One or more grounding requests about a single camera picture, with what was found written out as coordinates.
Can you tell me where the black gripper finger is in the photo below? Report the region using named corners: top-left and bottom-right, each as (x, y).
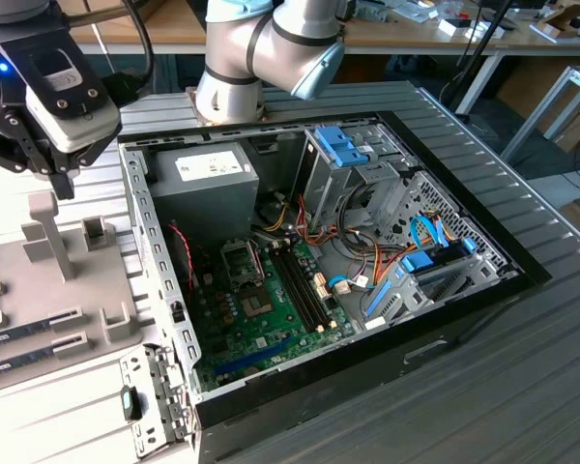
top-left (0, 113), bottom-right (81, 200)

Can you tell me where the thin wire locking lever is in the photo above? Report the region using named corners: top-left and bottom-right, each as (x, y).
top-left (248, 239), bottom-right (270, 290)

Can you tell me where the CPU socket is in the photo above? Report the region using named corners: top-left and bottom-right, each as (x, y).
top-left (238, 288), bottom-right (276, 319)

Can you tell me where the grey parts rack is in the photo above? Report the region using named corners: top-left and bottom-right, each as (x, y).
top-left (0, 190), bottom-right (144, 395)

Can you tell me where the grey power supply unit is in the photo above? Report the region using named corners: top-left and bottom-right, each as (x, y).
top-left (147, 140), bottom-right (261, 247)

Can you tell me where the wooden desk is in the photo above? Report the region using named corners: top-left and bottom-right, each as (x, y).
top-left (340, 0), bottom-right (580, 115)
top-left (70, 0), bottom-right (209, 55)

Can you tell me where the dark RAM stick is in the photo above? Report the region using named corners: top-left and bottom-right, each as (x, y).
top-left (0, 319), bottom-right (54, 347)
top-left (0, 346), bottom-right (57, 376)

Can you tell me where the black case fan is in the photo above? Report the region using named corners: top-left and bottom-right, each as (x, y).
top-left (165, 217), bottom-right (209, 297)

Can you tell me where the grey metal drive cage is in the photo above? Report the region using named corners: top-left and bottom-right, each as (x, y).
top-left (289, 123), bottom-right (420, 234)

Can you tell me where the black RAM slot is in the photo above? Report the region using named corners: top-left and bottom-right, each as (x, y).
top-left (275, 245), bottom-right (324, 332)
top-left (286, 243), bottom-right (334, 326)
top-left (269, 246), bottom-right (318, 334)
top-left (280, 244), bottom-right (329, 329)

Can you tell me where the blue expansion slot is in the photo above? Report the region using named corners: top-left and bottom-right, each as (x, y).
top-left (214, 336), bottom-right (296, 384)

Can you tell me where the blue drive bay latch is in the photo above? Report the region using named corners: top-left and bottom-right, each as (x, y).
top-left (313, 125), bottom-right (373, 168)

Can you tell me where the green motherboard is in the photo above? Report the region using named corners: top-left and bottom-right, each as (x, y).
top-left (192, 239), bottom-right (357, 392)

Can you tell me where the black open PC case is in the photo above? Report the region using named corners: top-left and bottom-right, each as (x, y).
top-left (117, 109), bottom-right (553, 464)

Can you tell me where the perforated metal disk cage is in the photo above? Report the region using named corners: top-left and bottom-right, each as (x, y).
top-left (360, 169), bottom-right (522, 333)

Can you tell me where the hard disk in blue carrier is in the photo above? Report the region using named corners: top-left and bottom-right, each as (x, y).
top-left (399, 238), bottom-right (479, 277)

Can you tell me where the small white box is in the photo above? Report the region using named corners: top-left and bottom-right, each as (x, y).
top-left (437, 16), bottom-right (507, 41)

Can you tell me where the black stand pole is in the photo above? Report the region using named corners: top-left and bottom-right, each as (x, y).
top-left (439, 0), bottom-right (513, 115)

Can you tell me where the cardboard stand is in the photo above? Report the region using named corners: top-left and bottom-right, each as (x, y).
top-left (536, 3), bottom-right (580, 45)

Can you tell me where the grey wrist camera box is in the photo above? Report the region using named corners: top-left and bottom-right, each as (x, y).
top-left (0, 26), bottom-right (124, 166)

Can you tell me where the red black twisted fan wire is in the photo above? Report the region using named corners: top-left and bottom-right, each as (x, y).
top-left (166, 222), bottom-right (198, 292)

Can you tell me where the black blue bracket latch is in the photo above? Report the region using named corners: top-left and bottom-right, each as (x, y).
top-left (119, 385), bottom-right (145, 421)

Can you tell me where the metal slot cover bracket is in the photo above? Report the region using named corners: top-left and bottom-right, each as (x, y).
top-left (118, 342), bottom-right (198, 459)

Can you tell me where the orange yellow power wire bundle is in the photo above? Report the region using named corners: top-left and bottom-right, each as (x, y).
top-left (250, 192), bottom-right (420, 291)

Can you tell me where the blue disk bay rail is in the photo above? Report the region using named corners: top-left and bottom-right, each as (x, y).
top-left (363, 274), bottom-right (393, 321)

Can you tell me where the light blue data cable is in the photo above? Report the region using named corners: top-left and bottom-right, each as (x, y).
top-left (409, 215), bottom-right (449, 250)

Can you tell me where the aluminium profile frame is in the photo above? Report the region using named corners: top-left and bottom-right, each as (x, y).
top-left (500, 65), bottom-right (580, 165)

